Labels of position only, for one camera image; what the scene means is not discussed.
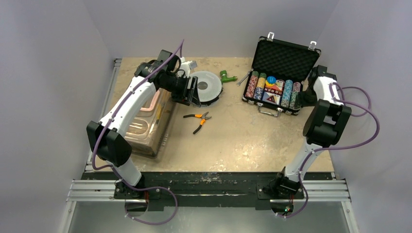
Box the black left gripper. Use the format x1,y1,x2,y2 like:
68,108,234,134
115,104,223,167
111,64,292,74
161,74,200,107

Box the clear round disc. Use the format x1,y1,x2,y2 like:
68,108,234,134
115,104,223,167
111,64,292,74
275,79,285,91

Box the black poker set case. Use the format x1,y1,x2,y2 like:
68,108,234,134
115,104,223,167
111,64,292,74
242,32,321,117

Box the blue poker button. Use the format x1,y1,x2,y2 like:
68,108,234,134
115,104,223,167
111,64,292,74
266,76,276,86

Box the yellow dealer button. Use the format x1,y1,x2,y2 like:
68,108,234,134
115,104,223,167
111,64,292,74
264,82,280,92

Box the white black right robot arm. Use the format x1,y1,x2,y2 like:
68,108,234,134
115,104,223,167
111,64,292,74
273,65,352,198

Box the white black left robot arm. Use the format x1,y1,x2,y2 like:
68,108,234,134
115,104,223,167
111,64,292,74
86,50,200,199

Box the orange black pliers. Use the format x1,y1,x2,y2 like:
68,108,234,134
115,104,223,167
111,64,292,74
183,112,211,134

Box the grey filament spool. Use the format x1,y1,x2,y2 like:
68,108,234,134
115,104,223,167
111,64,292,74
190,71,223,108

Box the light blue chip row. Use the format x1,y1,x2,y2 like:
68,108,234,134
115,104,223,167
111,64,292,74
281,80,293,108

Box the silver wrench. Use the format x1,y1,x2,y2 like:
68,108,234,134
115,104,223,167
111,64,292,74
236,70,253,86

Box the yellow blue chip row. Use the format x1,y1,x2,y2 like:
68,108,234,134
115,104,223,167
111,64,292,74
253,73,267,100

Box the red poker chip row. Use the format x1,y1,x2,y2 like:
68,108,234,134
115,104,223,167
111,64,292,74
245,71,259,98

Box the clear brown plastic storage box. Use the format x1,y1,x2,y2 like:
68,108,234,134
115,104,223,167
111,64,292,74
124,88,176,159

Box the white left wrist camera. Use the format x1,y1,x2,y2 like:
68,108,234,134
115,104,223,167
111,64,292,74
177,57,197,78

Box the green hose fitting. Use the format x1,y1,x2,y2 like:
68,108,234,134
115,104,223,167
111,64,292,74
220,70,238,83

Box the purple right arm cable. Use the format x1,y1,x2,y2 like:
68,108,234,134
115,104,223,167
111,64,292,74
297,82,381,181

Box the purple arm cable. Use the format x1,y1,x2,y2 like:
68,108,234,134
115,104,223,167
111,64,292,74
90,39,185,181
297,82,381,181

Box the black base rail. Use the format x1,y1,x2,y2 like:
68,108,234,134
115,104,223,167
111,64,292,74
80,171,334,213

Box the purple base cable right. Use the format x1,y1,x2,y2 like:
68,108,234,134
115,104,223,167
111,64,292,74
275,183,309,219

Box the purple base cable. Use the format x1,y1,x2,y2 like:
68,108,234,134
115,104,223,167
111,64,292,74
275,183,309,219
124,187,179,226

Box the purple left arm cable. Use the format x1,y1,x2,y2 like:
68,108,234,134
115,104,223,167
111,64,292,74
90,39,185,181

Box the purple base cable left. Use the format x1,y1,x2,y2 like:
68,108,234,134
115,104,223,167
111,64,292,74
124,187,179,226

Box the aluminium frame rail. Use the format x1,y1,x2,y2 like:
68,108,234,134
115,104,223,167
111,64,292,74
68,172,359,233

